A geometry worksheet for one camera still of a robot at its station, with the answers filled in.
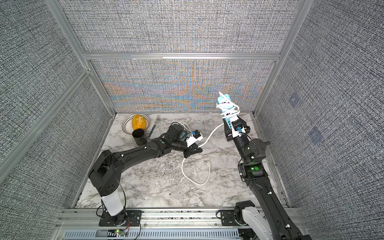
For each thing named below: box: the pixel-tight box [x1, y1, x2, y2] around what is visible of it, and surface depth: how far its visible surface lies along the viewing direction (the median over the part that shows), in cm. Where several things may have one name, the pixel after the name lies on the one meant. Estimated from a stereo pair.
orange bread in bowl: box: [132, 114, 147, 131], surface depth 108 cm
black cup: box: [132, 128, 148, 146], surface depth 100 cm
